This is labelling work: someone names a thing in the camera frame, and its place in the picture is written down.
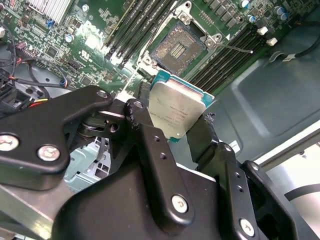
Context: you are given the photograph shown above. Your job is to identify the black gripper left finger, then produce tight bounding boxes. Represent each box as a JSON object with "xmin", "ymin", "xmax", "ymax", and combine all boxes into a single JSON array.
[{"xmin": 0, "ymin": 83, "xmax": 196, "ymax": 236}]

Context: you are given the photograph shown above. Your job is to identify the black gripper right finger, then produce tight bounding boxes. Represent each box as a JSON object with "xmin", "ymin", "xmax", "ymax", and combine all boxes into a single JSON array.
[{"xmin": 186, "ymin": 112, "xmax": 300, "ymax": 240}]

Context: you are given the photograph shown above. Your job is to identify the silver green CPU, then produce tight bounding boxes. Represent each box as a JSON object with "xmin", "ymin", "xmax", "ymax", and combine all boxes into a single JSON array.
[{"xmin": 147, "ymin": 69, "xmax": 215, "ymax": 144}]

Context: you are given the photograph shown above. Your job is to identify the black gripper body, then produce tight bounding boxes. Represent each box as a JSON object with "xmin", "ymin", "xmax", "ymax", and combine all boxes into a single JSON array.
[{"xmin": 51, "ymin": 159, "xmax": 226, "ymax": 240}]

